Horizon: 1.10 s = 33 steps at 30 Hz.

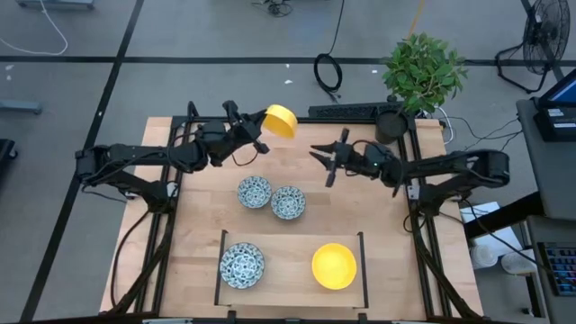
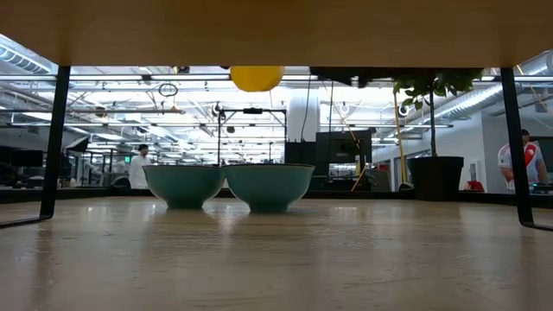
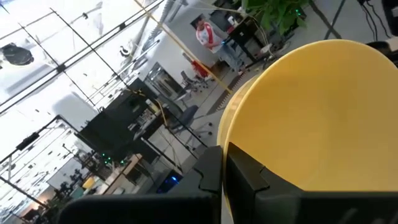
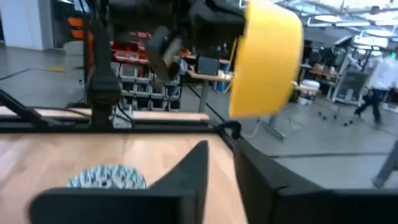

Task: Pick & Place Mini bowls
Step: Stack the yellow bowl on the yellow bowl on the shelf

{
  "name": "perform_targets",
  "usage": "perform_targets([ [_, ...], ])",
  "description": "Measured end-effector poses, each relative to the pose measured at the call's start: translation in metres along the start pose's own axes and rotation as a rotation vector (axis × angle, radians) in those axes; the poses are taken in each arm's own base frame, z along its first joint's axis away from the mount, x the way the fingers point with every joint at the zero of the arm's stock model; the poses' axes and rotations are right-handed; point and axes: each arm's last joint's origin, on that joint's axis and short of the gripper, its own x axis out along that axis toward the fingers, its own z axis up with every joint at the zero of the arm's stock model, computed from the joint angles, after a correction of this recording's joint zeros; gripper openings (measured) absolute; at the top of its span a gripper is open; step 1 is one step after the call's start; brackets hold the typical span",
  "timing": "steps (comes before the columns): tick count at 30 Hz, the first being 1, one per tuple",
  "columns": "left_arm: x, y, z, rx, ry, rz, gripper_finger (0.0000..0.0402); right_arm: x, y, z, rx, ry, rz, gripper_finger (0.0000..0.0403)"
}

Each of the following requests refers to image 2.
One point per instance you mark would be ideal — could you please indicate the green potted tree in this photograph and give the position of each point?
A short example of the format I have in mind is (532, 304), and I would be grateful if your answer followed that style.
(432, 82)

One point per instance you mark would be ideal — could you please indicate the black metal frame stand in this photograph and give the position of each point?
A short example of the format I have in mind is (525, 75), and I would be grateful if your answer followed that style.
(252, 111)

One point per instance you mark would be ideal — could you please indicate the wooden overhead shelf board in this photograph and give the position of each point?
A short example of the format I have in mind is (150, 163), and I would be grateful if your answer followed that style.
(276, 30)

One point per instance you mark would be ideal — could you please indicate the yellow upright pole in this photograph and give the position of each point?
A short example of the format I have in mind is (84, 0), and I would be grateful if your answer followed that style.
(399, 142)

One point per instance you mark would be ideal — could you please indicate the black box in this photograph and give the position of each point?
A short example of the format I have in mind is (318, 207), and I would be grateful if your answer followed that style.
(298, 153)

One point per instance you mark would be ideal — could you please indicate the yellow plastic bowl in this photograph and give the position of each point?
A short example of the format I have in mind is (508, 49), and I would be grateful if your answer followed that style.
(257, 78)

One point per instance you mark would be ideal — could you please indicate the black metal shelf leg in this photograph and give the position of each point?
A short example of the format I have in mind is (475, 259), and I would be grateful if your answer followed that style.
(514, 151)
(54, 129)

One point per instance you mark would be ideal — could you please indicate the dark wall screen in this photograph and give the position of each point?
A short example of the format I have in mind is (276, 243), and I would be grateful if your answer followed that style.
(549, 151)

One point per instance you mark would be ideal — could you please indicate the black plant pot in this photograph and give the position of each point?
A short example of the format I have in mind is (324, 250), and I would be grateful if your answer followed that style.
(435, 177)

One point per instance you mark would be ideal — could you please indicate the red object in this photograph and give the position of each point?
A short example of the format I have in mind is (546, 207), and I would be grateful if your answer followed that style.
(475, 186)

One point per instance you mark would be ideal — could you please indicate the person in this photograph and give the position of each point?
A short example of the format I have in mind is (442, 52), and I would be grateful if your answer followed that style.
(533, 160)
(138, 170)

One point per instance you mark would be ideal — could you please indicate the yellow slanted stick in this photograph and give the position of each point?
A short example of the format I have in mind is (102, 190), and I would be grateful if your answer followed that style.
(358, 177)

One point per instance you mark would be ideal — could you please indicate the teal ceramic bowl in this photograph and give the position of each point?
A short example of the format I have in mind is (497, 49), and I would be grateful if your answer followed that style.
(268, 185)
(183, 185)

